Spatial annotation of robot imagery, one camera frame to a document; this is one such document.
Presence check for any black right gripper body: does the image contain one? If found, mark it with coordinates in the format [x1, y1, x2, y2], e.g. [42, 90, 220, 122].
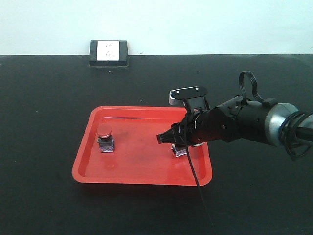
[181, 96, 242, 146]

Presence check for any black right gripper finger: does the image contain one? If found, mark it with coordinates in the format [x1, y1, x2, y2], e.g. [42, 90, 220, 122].
[156, 131, 182, 144]
[171, 122, 183, 133]

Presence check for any yellow mushroom push button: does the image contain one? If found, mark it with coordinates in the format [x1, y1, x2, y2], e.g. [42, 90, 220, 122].
[171, 143, 204, 158]

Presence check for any red mushroom push button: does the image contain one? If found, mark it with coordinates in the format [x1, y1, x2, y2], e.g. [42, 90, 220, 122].
[97, 123, 115, 153]

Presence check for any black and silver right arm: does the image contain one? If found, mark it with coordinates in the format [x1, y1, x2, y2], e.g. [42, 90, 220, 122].
[157, 96, 313, 147]

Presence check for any red plastic tray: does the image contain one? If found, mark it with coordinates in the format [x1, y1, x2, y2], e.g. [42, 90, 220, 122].
[72, 106, 213, 186]

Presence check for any white socket black housing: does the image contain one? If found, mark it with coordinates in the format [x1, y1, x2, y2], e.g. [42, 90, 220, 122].
[89, 40, 129, 67]

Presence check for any black cable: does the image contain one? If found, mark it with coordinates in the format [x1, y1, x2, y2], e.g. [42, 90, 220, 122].
[182, 99, 214, 235]

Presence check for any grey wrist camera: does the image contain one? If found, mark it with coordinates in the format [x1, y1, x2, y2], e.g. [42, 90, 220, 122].
[169, 86, 210, 112]

